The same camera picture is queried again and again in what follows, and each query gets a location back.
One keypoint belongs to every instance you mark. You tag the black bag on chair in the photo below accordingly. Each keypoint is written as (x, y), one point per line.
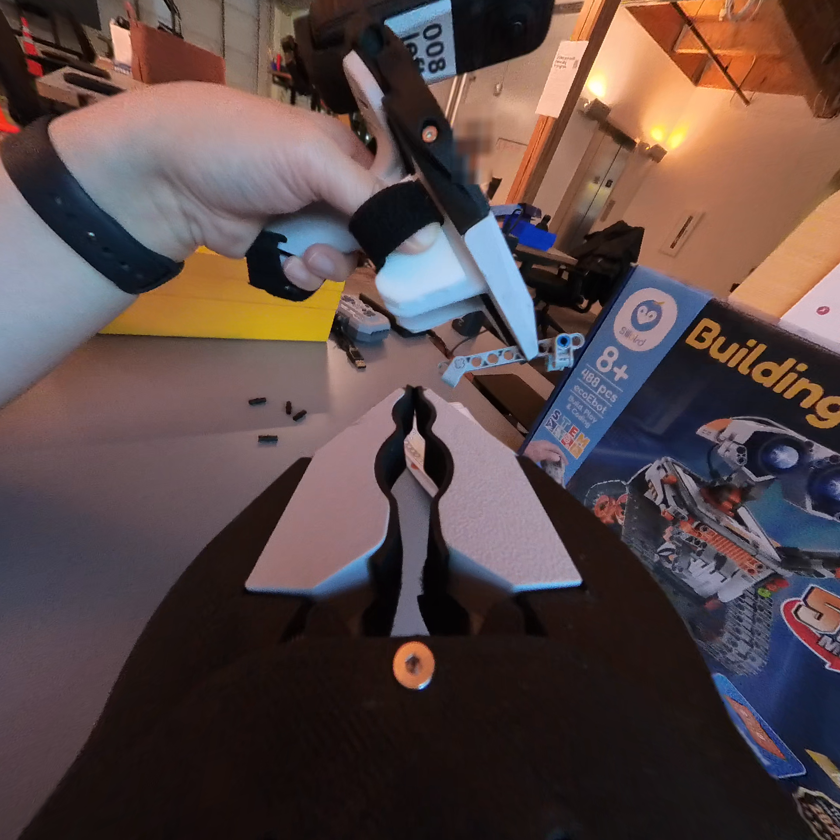
(610, 249)

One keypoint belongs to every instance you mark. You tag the orange traffic cone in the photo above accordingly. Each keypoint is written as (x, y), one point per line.
(26, 46)

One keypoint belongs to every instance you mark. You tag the wall lamp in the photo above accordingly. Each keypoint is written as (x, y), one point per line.
(594, 92)
(659, 141)

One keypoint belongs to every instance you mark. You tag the robot kit box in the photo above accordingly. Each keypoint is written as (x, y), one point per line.
(689, 426)

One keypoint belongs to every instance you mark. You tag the grey battery box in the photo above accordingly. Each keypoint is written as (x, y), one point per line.
(361, 321)

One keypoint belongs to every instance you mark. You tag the blue storage bin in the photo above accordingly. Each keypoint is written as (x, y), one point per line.
(531, 229)

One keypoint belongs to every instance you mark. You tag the yellow storage bin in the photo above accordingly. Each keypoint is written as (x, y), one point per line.
(216, 302)

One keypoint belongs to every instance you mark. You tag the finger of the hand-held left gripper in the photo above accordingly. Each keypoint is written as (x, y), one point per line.
(502, 282)

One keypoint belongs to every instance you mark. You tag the grey desk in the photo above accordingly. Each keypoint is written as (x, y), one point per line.
(164, 492)

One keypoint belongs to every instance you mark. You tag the person's left hand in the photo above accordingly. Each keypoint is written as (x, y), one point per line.
(216, 170)

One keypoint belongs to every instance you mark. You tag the wooden post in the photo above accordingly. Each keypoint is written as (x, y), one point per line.
(535, 157)

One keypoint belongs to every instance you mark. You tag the black wristband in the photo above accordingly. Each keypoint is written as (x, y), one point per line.
(98, 229)

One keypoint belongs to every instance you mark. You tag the white wall notice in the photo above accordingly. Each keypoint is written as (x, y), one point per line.
(561, 79)

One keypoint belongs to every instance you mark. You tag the elevator door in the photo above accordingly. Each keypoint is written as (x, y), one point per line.
(597, 190)

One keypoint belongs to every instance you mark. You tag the grey beam assembly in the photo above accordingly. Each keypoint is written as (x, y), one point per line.
(492, 358)

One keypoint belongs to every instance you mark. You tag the small wall frame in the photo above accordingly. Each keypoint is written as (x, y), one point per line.
(682, 233)

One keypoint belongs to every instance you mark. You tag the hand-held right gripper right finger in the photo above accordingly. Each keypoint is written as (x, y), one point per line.
(505, 525)

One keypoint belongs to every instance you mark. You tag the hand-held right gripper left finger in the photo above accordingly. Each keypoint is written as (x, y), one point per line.
(321, 525)

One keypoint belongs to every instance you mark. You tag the open instruction booklet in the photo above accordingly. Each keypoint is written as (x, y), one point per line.
(417, 459)

